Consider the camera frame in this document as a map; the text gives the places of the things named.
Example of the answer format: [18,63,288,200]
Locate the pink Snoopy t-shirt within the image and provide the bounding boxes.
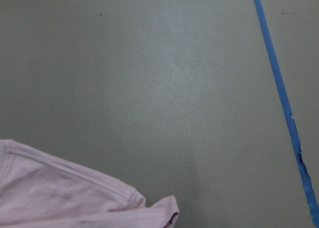
[0,140,179,228]

